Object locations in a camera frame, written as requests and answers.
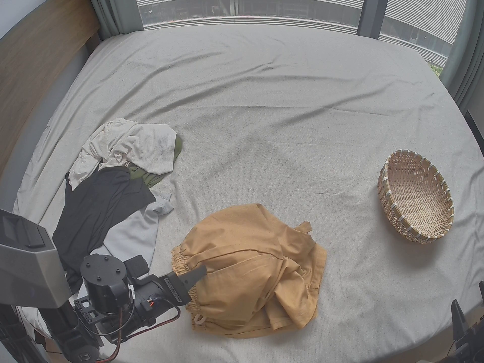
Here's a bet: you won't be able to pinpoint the bed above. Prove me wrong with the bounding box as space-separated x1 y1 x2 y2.
0 0 484 363

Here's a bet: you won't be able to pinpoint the white garment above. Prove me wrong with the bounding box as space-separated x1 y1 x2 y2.
70 118 177 190

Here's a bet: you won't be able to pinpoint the grey-green curtain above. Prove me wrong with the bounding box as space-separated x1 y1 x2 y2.
81 0 146 37
440 0 484 113

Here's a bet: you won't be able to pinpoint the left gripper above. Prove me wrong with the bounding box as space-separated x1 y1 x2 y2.
130 265 208 326

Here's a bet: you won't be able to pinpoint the green garment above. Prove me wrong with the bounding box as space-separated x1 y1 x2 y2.
127 135 184 189

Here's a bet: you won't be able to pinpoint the pale grey garment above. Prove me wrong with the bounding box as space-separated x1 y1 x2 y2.
66 193 175 295

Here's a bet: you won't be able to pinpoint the round woven basket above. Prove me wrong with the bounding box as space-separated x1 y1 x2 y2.
377 150 455 244

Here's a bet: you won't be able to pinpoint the tan shorts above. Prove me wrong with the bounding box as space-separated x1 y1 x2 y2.
170 203 328 340

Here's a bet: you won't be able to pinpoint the black garment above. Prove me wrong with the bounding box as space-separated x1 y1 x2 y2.
52 166 157 295

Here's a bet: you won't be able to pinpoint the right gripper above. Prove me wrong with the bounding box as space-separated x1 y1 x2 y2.
452 281 484 363

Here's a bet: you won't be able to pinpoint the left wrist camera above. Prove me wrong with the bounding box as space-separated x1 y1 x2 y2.
125 256 150 280

